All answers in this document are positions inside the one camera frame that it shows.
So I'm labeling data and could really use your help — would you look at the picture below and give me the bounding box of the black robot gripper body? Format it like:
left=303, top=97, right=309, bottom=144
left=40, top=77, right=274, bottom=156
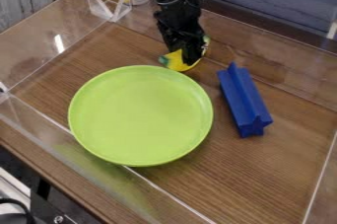
left=154, top=0, right=203, bottom=48

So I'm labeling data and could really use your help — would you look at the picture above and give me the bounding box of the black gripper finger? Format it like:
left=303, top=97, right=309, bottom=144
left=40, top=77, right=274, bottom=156
left=181, top=37, right=205, bottom=66
left=159, top=27, right=179, bottom=52

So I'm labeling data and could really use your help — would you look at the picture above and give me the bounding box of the yellow toy banana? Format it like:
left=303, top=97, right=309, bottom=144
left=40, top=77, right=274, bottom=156
left=158, top=35, right=210, bottom=73

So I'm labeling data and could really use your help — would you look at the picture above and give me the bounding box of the green round plate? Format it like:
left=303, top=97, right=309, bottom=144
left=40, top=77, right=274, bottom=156
left=66, top=65, right=213, bottom=167

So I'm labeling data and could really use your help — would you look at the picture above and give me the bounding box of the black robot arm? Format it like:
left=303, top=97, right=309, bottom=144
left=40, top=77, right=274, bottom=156
left=154, top=0, right=209, bottom=72

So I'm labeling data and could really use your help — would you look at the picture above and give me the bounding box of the blue star-shaped block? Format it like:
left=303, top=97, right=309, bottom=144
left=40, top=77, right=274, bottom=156
left=217, top=62, right=273, bottom=138

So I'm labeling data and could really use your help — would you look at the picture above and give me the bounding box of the clear acrylic corner bracket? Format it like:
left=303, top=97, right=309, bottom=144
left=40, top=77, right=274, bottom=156
left=86, top=0, right=131, bottom=23

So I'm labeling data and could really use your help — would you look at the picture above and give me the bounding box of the clear acrylic enclosure wall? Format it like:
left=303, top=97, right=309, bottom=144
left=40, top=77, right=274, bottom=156
left=0, top=0, right=337, bottom=224

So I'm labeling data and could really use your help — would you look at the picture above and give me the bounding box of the black cable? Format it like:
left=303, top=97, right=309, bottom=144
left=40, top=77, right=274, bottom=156
left=0, top=196, right=34, bottom=224

